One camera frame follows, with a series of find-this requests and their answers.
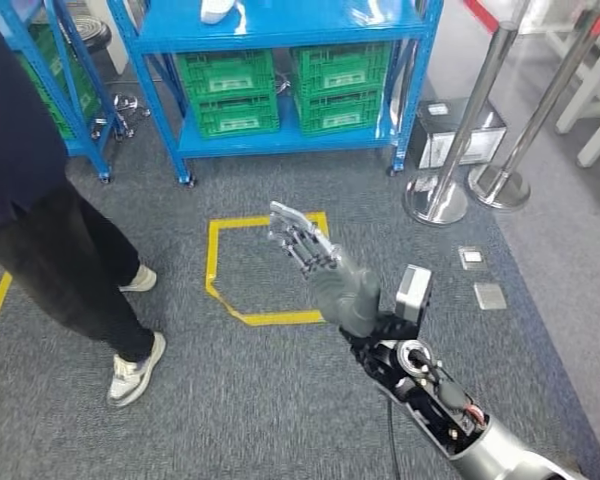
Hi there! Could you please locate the steel floor socket plate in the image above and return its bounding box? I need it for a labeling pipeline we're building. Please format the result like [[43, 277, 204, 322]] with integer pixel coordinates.
[[458, 246, 487, 272], [474, 283, 508, 311]]

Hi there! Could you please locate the blue metal shelf rack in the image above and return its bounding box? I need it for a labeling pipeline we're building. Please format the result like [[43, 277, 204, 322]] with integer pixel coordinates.
[[0, 0, 127, 185], [107, 0, 443, 188]]

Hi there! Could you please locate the white plastic shell part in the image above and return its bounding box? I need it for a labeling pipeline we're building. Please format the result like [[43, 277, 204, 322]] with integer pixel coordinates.
[[200, 0, 237, 26]]

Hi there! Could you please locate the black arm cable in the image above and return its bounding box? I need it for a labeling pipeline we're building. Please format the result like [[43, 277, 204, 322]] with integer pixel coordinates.
[[385, 397, 403, 480]]

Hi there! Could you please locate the white bench frame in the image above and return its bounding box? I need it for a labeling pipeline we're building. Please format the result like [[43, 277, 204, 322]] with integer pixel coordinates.
[[547, 0, 600, 168]]

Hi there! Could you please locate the yellow floor tape square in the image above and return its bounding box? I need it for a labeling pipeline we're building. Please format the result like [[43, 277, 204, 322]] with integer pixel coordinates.
[[205, 211, 330, 328]]

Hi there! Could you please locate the black flat board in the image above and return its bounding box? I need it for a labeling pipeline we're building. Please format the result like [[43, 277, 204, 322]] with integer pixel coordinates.
[[409, 97, 508, 170]]

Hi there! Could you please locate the person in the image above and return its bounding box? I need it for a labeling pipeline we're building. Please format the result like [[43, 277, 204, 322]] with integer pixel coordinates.
[[0, 6, 167, 409]]

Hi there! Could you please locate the green plastic crate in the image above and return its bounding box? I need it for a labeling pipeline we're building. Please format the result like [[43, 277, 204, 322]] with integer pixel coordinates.
[[175, 49, 277, 102], [192, 92, 281, 139], [17, 25, 102, 140], [295, 89, 385, 137], [290, 42, 392, 97]]

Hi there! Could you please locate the black round stool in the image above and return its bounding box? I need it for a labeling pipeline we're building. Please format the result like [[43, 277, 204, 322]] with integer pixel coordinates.
[[72, 14, 152, 142]]

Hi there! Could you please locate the chrome barrier stanchion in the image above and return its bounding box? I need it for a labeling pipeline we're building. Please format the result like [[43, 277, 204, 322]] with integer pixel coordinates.
[[467, 0, 600, 212]]

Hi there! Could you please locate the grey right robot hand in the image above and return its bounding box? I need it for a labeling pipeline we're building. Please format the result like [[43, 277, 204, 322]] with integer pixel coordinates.
[[268, 201, 379, 327]]

